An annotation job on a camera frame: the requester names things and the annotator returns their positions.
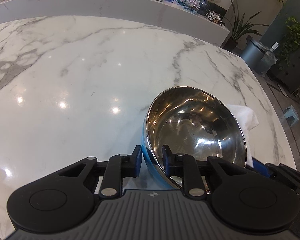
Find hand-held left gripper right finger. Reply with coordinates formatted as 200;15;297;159
162;144;251;197

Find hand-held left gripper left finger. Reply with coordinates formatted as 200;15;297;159
51;145;142;197

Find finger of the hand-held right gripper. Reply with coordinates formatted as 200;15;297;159
251;158;300;193

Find blue steel-lined bowl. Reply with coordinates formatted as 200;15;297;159
142;86;247;190

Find white cleaning cloth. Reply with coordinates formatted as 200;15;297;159
226;104;260;168

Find small blue stool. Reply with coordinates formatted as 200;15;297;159
283;106;300;127

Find dark grey cabinet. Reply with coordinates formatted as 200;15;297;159
274;44;300;93

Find clear water jug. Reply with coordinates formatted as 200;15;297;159
261;43;278;73

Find grey round trash bin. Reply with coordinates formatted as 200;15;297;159
239;39;267;68

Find leafy vine plant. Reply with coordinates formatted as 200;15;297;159
274;17;300;64

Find potted long-leaf plant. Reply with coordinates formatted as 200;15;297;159
222;0;269;52

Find cow figurines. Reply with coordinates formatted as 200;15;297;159
205;11;227;27

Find white marble reception counter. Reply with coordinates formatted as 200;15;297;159
0;0;230;48

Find small photo frame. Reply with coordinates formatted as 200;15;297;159
183;0;203;13

